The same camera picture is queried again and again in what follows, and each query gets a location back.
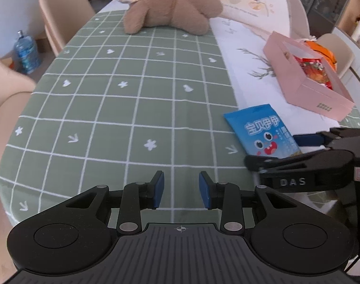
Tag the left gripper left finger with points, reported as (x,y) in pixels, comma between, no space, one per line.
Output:
(137,197)

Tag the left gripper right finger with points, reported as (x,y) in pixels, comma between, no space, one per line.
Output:
(224,197)

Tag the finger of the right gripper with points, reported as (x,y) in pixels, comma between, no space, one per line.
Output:
(335,138)
(321,159)

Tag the red chicken snack pouch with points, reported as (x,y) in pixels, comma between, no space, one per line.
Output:
(314,70)

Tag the blue white snack bag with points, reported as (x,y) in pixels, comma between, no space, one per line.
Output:
(261,132)

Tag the pink cardboard gift box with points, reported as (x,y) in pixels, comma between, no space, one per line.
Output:
(297,88)

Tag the orange basketball pattern bag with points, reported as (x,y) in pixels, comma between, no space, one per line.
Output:
(326,53)

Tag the beige dining chair right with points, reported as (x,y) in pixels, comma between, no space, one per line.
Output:
(342,52)

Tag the beige dining chair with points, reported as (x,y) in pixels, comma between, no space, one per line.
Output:
(63,19)
(342,52)

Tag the green grid tablecloth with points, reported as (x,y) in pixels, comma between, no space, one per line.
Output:
(113,109)

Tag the white printed table runner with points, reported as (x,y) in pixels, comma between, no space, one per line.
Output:
(254,80)

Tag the white thermos bottle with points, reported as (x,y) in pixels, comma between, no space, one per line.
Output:
(356,32)

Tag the wooden display cabinet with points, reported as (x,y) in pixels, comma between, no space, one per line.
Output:
(348,18)

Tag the white printed food cover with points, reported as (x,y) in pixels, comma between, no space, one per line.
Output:
(287,17)

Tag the blue water jug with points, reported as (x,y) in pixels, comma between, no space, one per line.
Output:
(26,52)

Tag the brown plush rabbit toy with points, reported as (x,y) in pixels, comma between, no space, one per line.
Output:
(191,16)

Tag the beige dining chair left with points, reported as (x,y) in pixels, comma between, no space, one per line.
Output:
(63,19)

